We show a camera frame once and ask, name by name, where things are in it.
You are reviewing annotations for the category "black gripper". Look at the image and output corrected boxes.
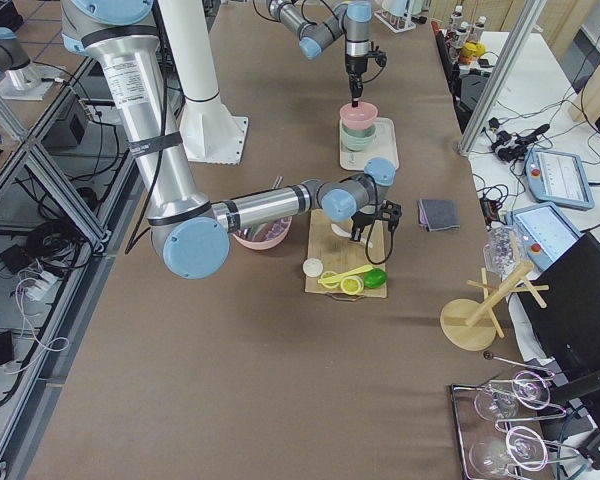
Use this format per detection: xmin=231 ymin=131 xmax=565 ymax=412
xmin=345 ymin=41 xmax=386 ymax=108
xmin=350 ymin=199 xmax=402 ymax=242

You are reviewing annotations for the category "white ceramic spoon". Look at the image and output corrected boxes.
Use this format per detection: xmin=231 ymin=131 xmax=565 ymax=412
xmin=331 ymin=223 xmax=374 ymax=248

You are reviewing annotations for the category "small pink bowl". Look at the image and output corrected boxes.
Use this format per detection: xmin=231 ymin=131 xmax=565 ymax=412
xmin=339 ymin=101 xmax=378 ymax=130

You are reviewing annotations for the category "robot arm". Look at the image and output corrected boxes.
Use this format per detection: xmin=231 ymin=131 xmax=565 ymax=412
xmin=62 ymin=1 xmax=401 ymax=279
xmin=262 ymin=1 xmax=387 ymax=107

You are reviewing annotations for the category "large pink bowl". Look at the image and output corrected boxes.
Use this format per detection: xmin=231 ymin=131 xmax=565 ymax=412
xmin=233 ymin=216 xmax=292 ymax=251

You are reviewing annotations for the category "yellow plastic knife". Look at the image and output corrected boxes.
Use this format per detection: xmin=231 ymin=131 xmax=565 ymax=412
xmin=330 ymin=264 xmax=373 ymax=282

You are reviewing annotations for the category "green lime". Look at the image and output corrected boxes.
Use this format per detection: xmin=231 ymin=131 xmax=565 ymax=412
xmin=363 ymin=268 xmax=387 ymax=289

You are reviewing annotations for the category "lemon slice back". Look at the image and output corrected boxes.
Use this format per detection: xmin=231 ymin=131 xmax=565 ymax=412
xmin=319 ymin=270 xmax=340 ymax=290

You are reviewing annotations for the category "purple cloth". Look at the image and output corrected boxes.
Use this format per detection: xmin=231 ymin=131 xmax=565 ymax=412
xmin=418 ymin=204 xmax=429 ymax=230

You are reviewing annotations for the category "cream rabbit tray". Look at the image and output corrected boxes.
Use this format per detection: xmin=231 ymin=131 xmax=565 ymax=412
xmin=339 ymin=117 xmax=400 ymax=171

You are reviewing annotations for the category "grey folded cloth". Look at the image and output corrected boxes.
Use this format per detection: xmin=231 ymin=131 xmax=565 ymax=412
xmin=417 ymin=199 xmax=460 ymax=231

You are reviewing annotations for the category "wooden cup tree stand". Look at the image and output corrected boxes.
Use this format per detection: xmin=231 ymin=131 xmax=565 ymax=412
xmin=439 ymin=233 xmax=550 ymax=352

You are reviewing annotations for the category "blue teach pendant near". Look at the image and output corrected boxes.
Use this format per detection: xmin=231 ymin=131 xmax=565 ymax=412
xmin=506 ymin=202 xmax=582 ymax=271

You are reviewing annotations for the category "blue teach pendant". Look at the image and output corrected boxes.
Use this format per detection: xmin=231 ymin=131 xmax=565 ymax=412
xmin=506 ymin=202 xmax=582 ymax=271
xmin=525 ymin=148 xmax=595 ymax=210

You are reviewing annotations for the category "blue teach pendant far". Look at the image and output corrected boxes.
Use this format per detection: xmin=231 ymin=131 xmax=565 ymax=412
xmin=525 ymin=148 xmax=595 ymax=210

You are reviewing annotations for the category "wine glass upper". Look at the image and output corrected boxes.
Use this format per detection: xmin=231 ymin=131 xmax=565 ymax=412
xmin=474 ymin=370 xmax=550 ymax=421

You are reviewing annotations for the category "wine glass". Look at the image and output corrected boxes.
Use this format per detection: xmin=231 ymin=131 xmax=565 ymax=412
xmin=469 ymin=426 xmax=549 ymax=479
xmin=474 ymin=370 xmax=550 ymax=421

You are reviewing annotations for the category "black monitor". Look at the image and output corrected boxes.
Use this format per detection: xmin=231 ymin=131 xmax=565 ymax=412
xmin=519 ymin=233 xmax=600 ymax=380

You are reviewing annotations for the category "wine glass lower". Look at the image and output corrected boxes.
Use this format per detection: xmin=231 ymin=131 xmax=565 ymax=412
xmin=469 ymin=426 xmax=549 ymax=479

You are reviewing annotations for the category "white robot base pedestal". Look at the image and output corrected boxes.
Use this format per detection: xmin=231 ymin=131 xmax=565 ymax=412
xmin=159 ymin=0 xmax=248 ymax=165

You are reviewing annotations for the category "wire glass rack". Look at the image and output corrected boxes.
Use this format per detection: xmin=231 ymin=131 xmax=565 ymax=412
xmin=449 ymin=367 xmax=580 ymax=479

